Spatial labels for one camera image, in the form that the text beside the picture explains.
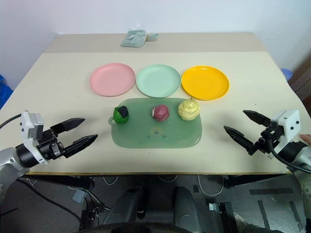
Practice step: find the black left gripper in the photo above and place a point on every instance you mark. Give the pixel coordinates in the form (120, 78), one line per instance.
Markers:
(49, 146)

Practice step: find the brown wooden furniture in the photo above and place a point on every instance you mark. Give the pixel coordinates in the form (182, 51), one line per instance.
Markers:
(302, 82)

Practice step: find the yellow plate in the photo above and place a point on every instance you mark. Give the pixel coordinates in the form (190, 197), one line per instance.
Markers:
(205, 82)

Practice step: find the yellow toy fruit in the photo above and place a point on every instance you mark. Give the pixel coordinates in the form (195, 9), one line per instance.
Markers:
(189, 109)

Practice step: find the camouflage fabric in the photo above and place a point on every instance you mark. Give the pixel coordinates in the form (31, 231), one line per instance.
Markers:
(247, 224)

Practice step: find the folded green cloth pack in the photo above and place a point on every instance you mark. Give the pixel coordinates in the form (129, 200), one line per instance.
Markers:
(133, 38)

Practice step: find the black metal bracket stand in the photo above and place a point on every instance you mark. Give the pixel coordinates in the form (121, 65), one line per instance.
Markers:
(224, 216)

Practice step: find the pink plate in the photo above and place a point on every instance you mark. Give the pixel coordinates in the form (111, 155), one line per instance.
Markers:
(111, 79)

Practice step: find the blue plastic crate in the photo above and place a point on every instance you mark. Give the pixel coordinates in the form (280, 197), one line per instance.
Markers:
(4, 92)

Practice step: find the black table frame bar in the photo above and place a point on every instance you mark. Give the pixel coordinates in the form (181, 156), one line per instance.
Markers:
(255, 180)

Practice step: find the blue round stool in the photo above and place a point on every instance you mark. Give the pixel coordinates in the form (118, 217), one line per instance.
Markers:
(287, 74)

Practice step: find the green and black ball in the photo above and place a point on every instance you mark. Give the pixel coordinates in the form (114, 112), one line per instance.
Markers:
(117, 117)

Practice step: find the cream table cover sheet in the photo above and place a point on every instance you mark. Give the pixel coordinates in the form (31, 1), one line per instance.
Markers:
(60, 102)

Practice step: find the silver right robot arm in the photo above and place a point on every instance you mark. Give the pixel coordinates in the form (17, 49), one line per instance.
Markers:
(303, 157)

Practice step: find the red toy fruit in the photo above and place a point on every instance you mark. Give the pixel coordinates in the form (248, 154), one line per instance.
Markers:
(160, 113)

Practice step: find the grey small box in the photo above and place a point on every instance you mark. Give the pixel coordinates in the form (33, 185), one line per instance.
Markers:
(79, 196)

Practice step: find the black rounded robot torso shape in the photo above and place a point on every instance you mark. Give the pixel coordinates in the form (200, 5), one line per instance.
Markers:
(136, 228)

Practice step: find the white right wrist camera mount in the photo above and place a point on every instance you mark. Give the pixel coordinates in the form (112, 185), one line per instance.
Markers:
(290, 126)

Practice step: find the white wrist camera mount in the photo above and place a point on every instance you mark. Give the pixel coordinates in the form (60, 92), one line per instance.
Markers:
(290, 126)
(25, 126)

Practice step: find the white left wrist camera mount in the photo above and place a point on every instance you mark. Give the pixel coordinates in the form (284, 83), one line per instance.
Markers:
(25, 126)

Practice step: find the mint green plate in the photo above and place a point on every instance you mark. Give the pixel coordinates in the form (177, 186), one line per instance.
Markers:
(158, 80)

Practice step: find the translucent green cutting board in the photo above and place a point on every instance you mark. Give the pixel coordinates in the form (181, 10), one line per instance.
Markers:
(158, 136)

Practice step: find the bystander bare hand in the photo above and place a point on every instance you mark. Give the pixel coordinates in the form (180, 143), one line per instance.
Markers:
(306, 139)

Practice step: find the small pale green wrapper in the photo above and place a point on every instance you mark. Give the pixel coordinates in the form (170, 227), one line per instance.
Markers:
(152, 37)

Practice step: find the dark rounded robot leg shape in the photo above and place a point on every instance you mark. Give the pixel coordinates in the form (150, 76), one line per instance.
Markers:
(125, 206)
(185, 208)

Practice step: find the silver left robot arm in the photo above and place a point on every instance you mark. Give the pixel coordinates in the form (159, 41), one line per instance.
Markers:
(9, 157)

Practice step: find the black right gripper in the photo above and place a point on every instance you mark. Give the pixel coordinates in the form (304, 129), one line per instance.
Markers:
(267, 140)

